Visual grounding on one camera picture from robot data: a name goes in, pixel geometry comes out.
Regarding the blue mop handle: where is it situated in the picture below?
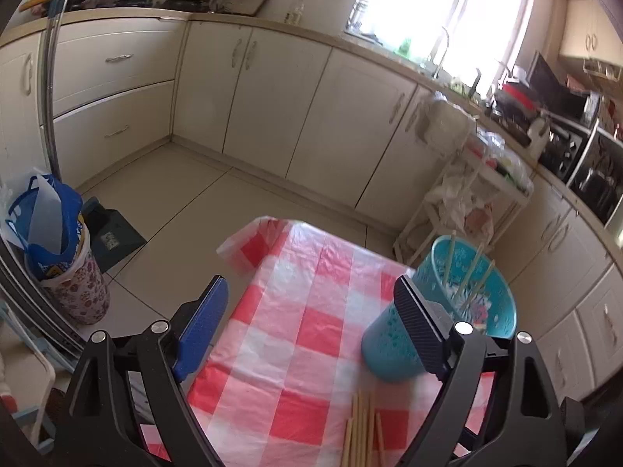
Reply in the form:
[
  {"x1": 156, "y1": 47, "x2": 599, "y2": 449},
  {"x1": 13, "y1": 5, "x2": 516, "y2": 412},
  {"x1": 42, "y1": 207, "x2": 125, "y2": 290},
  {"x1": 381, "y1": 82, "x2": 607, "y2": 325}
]
[{"x1": 39, "y1": 0, "x2": 69, "y2": 179}]

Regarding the floral pattern bin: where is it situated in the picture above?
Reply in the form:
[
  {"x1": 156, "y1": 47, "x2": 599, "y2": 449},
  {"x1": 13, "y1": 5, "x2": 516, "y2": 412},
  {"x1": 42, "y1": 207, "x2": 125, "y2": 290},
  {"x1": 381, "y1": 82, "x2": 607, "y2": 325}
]
[{"x1": 40, "y1": 228, "x2": 110, "y2": 325}]

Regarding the white rolling kitchen cart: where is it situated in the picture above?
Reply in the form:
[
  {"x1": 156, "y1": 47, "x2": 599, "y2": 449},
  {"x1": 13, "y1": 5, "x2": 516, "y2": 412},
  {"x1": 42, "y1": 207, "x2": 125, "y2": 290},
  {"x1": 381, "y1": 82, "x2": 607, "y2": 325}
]
[{"x1": 392, "y1": 120, "x2": 535, "y2": 266}]

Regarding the teal perforated plastic basket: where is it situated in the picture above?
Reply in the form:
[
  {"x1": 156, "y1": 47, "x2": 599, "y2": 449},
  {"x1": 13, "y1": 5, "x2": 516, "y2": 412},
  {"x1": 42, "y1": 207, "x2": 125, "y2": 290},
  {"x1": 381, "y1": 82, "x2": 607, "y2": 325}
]
[{"x1": 361, "y1": 235, "x2": 517, "y2": 383}]

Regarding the kitchen faucet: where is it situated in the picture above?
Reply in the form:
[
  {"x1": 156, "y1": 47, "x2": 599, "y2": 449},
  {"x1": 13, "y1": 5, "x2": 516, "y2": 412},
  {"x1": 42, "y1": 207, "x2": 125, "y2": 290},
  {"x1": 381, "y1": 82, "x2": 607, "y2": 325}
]
[{"x1": 431, "y1": 26, "x2": 450, "y2": 79}]

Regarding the black toaster oven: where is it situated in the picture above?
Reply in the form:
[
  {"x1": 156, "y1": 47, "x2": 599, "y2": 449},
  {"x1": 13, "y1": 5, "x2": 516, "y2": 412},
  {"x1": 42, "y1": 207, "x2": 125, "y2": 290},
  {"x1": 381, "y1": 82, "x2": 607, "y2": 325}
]
[{"x1": 539, "y1": 115, "x2": 590, "y2": 183}]

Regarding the black microwave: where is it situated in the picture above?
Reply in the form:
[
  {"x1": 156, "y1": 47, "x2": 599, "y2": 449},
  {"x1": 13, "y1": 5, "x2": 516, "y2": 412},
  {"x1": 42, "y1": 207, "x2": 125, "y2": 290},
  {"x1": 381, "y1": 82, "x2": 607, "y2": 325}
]
[{"x1": 527, "y1": 52, "x2": 601, "y2": 128}]

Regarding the wooden chopstick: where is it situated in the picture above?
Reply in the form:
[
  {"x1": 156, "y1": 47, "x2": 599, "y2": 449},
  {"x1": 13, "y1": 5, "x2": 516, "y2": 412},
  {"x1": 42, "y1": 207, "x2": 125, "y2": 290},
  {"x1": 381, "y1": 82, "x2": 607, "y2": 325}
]
[
  {"x1": 459, "y1": 242, "x2": 488, "y2": 303},
  {"x1": 352, "y1": 390, "x2": 365, "y2": 466},
  {"x1": 442, "y1": 230, "x2": 457, "y2": 291},
  {"x1": 340, "y1": 418, "x2": 354, "y2": 467},
  {"x1": 364, "y1": 392, "x2": 375, "y2": 467}
]

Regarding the clear plastic bottle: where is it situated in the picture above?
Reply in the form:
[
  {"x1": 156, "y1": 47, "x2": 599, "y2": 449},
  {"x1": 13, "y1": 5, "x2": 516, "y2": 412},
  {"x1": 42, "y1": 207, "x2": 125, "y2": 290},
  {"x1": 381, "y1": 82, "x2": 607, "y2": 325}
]
[{"x1": 284, "y1": 0, "x2": 305, "y2": 26}]

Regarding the red checkered plastic tablecloth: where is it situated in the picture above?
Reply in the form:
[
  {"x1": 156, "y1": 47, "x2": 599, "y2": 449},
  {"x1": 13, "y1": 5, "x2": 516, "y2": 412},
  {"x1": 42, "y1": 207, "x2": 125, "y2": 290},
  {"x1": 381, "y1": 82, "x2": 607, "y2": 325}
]
[{"x1": 138, "y1": 215, "x2": 498, "y2": 467}]

